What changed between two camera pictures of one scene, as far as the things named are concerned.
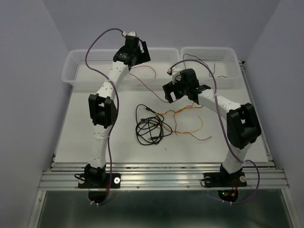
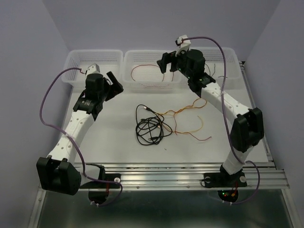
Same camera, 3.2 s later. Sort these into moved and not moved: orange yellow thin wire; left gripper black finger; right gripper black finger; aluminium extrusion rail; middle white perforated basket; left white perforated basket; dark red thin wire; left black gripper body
Moved: right gripper black finger; left black gripper body; dark red thin wire; orange yellow thin wire; left gripper black finger
Not moved: left white perforated basket; aluminium extrusion rail; middle white perforated basket
